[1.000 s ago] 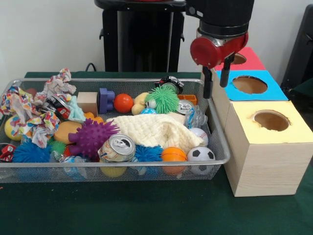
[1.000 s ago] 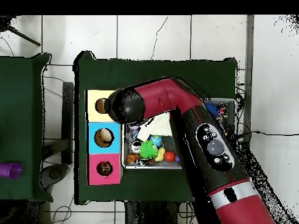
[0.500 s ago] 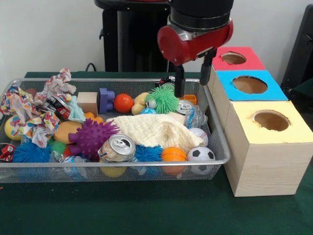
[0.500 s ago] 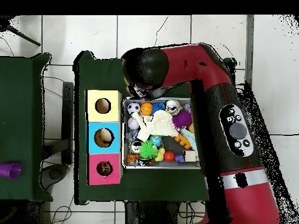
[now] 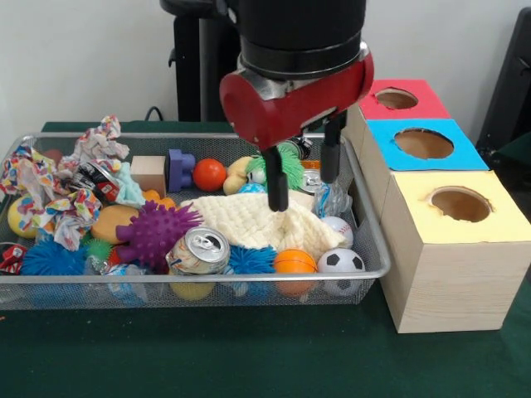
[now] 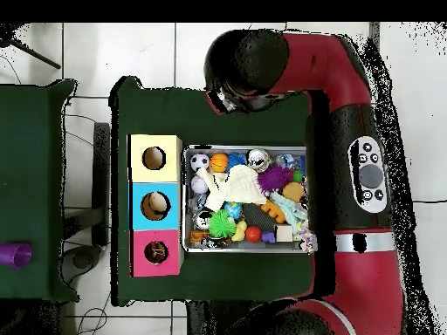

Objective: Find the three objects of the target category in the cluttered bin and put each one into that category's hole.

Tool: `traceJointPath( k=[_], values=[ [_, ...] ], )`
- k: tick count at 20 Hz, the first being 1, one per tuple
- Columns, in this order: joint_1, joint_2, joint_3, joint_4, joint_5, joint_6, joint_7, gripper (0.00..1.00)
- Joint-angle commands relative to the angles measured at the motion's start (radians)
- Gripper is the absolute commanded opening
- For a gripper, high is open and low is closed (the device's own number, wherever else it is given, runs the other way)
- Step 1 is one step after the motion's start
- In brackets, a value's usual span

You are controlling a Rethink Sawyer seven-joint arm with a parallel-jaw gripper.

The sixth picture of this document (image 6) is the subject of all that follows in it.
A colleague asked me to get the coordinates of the clear mesh bin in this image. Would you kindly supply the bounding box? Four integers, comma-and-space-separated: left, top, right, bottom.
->
182, 145, 319, 254

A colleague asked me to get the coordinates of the green cloth side table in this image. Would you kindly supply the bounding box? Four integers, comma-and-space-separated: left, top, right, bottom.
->
0, 76, 79, 304

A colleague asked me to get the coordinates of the purple spiky ball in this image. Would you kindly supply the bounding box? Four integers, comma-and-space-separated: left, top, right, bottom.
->
256, 165, 294, 194

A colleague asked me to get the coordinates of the wooden box with three holes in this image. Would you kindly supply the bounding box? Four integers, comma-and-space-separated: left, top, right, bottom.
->
127, 133, 184, 278

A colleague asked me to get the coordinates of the cream knitted cloth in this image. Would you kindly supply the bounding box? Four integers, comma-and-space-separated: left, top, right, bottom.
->
196, 164, 269, 214

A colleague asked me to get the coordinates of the black tripod leg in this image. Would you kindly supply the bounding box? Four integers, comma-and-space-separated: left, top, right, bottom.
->
0, 24, 63, 71

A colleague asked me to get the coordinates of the orange striped tiger toy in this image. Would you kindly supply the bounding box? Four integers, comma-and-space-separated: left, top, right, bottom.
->
145, 242, 168, 263

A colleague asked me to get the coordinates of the small soccer ball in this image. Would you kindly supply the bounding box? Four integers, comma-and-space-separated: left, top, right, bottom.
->
189, 153, 210, 173

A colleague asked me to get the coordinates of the purple plastic cup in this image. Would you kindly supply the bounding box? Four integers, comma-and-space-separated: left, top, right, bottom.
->
0, 243, 34, 270

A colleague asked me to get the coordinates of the plain wooden cube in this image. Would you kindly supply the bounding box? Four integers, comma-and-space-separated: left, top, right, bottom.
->
275, 224, 294, 244

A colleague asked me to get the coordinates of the colourful patterned cloth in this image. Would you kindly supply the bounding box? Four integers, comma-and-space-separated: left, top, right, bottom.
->
299, 233, 319, 254

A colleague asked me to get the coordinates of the small orange basketball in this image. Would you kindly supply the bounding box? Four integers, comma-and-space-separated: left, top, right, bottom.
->
209, 152, 230, 174

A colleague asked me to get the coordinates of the orange foam ball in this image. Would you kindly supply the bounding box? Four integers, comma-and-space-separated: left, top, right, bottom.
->
281, 181, 305, 203

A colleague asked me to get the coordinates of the small red ball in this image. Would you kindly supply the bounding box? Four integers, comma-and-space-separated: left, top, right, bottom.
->
244, 226, 263, 244

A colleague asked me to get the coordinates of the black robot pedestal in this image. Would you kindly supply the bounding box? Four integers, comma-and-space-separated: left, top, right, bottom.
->
185, 299, 280, 335

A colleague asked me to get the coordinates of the black floor cable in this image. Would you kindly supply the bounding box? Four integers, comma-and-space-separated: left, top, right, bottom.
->
413, 198, 447, 207

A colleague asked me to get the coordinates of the green fuzzy toy with eyes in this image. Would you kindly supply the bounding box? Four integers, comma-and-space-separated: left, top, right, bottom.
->
206, 209, 238, 242

